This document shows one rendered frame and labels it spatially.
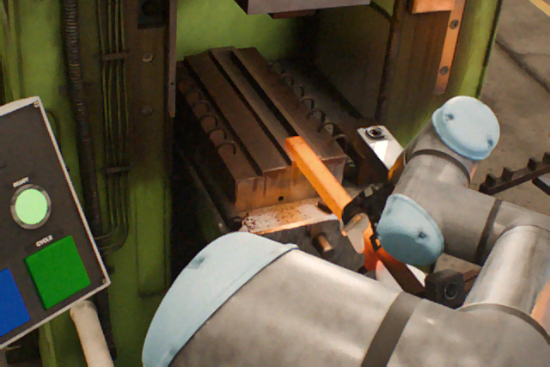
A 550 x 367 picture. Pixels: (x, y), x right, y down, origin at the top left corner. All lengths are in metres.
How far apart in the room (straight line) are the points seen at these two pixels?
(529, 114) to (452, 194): 2.91
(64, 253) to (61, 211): 0.06
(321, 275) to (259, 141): 0.89
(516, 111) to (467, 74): 2.13
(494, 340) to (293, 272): 0.13
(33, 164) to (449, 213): 0.54
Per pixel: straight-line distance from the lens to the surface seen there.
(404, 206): 0.82
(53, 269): 1.05
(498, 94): 3.83
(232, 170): 1.28
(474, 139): 0.86
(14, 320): 1.03
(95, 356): 1.44
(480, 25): 1.56
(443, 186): 0.83
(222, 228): 1.27
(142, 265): 1.51
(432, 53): 1.51
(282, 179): 1.29
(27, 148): 1.04
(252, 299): 0.45
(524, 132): 3.56
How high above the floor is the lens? 1.72
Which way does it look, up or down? 35 degrees down
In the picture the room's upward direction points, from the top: 6 degrees clockwise
